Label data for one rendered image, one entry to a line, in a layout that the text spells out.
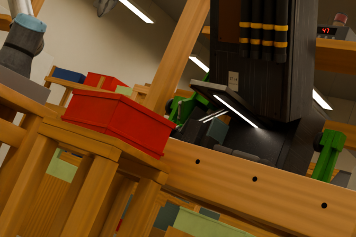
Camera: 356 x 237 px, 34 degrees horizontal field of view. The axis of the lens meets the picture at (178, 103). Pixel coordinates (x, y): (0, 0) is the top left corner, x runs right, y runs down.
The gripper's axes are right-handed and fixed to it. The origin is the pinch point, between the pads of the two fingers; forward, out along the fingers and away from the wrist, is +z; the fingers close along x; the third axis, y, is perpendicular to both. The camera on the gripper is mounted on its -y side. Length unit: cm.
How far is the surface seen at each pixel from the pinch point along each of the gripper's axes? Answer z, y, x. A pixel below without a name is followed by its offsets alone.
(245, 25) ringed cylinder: -6, -63, -9
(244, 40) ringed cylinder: -2, -63, -12
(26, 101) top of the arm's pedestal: 46, -11, 22
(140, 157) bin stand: 51, -67, 18
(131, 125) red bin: 44, -64, 23
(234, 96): 18, -65, -15
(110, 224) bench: 77, 16, -69
